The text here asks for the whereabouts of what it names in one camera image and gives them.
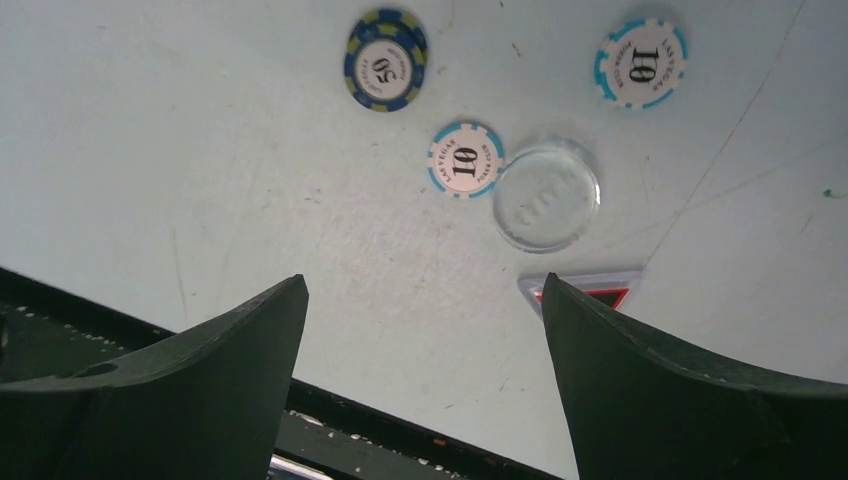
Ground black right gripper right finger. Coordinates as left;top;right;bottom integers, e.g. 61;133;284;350
542;274;847;479

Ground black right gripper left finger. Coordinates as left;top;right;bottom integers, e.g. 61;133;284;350
1;274;309;479

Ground red black triangle marker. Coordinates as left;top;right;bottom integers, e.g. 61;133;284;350
517;270;643;319

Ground clear round dealer button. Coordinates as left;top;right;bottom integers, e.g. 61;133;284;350
492;134;601;254

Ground light blue ten chip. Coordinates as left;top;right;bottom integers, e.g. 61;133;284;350
593;18;689;110
427;121;505;200

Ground dark blue fifty chip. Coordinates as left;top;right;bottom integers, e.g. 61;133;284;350
343;6;429;113

